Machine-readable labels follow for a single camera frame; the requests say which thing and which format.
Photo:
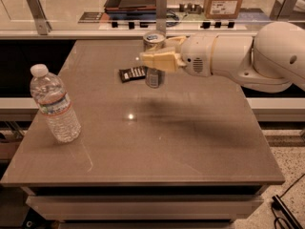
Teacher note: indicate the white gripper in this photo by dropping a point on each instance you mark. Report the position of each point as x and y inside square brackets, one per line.
[196, 55]

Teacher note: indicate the clear plastic water bottle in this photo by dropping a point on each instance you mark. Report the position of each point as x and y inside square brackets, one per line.
[49, 92]

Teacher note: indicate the middle metal glass bracket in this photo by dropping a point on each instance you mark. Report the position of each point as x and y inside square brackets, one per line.
[161, 13]

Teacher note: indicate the left metal glass bracket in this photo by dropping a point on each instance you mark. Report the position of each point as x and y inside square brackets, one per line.
[41, 22]

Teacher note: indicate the dark chocolate bar wrapper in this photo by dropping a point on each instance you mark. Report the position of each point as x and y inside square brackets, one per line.
[131, 74]

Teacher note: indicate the black device on floor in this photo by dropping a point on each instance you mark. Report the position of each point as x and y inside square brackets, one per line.
[283, 217]

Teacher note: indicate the metal glass bracket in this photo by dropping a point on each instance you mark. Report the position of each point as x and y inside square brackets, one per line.
[161, 13]
[41, 22]
[282, 11]

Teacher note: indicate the silver Red Bull can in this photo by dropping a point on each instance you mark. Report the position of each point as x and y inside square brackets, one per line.
[153, 41]

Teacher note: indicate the cardboard box with label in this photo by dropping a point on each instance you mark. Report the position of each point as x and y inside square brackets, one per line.
[222, 9]

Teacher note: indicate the right metal glass bracket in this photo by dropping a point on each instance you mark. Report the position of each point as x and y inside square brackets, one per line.
[282, 11]

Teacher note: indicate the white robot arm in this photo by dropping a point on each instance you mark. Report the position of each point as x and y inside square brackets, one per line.
[270, 61]

